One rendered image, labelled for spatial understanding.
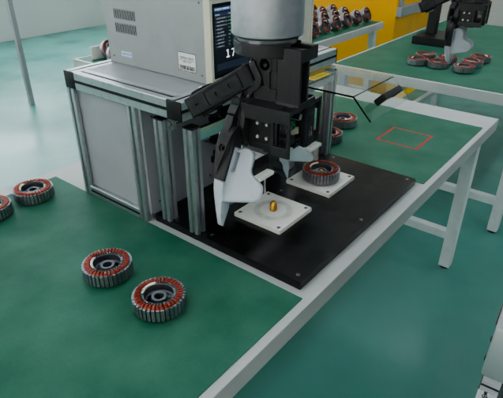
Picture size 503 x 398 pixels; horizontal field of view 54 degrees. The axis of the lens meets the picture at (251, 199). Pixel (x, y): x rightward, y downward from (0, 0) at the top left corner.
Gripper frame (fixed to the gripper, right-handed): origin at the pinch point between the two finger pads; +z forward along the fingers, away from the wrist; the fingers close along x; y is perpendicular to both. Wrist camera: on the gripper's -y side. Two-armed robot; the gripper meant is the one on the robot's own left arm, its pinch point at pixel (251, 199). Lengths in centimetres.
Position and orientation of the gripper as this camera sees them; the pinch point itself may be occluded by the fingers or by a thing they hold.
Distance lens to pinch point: 62.4
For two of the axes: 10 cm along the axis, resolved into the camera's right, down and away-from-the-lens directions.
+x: 5.6, -4.1, 7.2
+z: 0.0, 8.7, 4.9
